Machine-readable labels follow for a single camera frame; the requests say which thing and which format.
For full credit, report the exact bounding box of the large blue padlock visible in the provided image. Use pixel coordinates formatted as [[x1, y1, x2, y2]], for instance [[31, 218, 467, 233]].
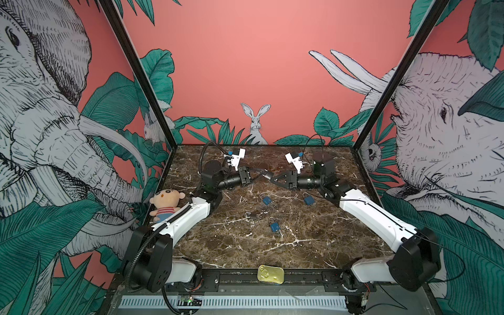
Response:
[[303, 192, 316, 206]]

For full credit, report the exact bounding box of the black padlock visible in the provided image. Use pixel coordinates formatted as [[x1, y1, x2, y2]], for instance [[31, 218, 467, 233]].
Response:
[[261, 170, 274, 181]]

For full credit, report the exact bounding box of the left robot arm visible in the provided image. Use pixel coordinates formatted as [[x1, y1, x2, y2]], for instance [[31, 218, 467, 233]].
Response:
[[121, 157, 269, 293]]

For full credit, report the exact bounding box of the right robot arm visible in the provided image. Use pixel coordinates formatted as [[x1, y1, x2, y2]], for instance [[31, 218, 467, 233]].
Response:
[[262, 161, 441, 291]]

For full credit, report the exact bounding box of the grey padlock with key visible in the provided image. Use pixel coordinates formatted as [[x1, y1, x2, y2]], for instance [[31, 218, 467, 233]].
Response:
[[245, 212, 259, 220]]

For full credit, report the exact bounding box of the plush doll toy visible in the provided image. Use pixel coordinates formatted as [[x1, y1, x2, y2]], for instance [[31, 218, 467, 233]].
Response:
[[150, 189, 186, 223]]

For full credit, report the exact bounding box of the gold tin can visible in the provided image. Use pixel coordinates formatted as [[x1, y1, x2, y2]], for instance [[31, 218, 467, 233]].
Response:
[[257, 265, 285, 285]]

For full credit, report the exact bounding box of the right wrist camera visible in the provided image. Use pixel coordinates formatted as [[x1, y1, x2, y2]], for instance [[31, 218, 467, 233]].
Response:
[[285, 152, 304, 174]]

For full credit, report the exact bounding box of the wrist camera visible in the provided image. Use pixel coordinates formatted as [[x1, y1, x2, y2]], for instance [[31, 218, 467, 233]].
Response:
[[285, 152, 304, 174], [225, 148, 245, 171]]

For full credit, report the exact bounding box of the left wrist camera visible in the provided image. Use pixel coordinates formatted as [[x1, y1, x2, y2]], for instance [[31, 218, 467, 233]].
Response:
[[225, 148, 245, 171]]

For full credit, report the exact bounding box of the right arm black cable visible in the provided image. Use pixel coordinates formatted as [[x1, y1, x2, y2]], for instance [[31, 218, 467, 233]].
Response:
[[302, 133, 326, 162]]

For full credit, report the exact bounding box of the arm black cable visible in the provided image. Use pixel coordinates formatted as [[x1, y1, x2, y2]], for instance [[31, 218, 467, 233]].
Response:
[[302, 133, 326, 162], [198, 141, 229, 174]]

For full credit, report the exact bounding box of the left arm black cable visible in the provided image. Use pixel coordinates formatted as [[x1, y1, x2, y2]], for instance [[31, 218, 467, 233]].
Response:
[[198, 141, 229, 174]]

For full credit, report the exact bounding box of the white perforated rail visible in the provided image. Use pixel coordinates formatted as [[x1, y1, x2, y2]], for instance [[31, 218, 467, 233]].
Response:
[[118, 295, 347, 311]]

